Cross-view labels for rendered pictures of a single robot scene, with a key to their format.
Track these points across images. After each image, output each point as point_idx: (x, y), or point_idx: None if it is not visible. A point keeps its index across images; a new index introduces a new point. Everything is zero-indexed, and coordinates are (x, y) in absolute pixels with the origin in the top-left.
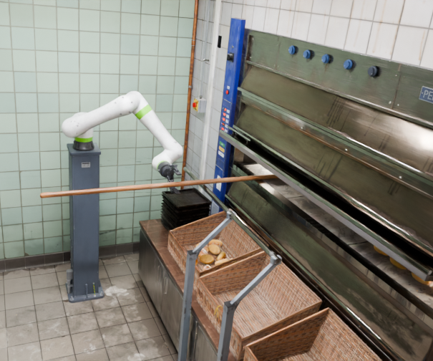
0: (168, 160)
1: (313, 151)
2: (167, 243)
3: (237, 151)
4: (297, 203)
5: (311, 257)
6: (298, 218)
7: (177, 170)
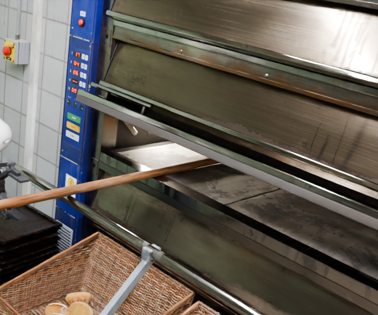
0: None
1: (295, 116)
2: None
3: (106, 129)
4: (248, 213)
5: (302, 310)
6: (266, 240)
7: (19, 172)
